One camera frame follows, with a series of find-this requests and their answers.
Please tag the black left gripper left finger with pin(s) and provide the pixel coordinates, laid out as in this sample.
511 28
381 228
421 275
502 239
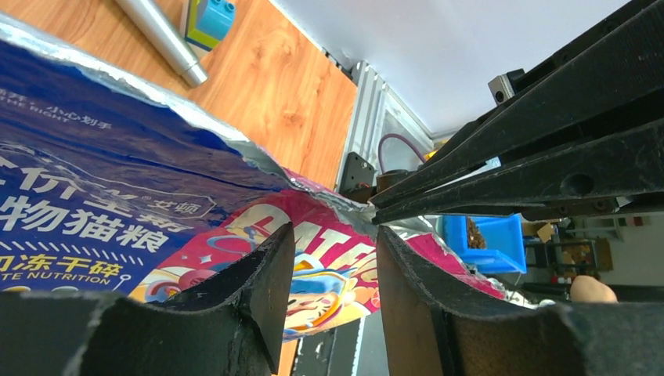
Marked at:
230 324

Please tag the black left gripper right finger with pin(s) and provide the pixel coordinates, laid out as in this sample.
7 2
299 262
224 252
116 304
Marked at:
435 324

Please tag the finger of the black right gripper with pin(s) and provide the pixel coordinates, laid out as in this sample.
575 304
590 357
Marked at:
607 81
622 165

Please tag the colourful pet food bag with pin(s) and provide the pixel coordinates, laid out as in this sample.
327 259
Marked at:
111 183

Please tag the blue plastic bin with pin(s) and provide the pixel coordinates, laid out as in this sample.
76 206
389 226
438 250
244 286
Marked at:
491 244

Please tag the green blue toy block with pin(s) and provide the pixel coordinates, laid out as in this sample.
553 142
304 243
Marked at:
205 23

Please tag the silver microphone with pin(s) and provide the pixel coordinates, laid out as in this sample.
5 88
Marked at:
158 29

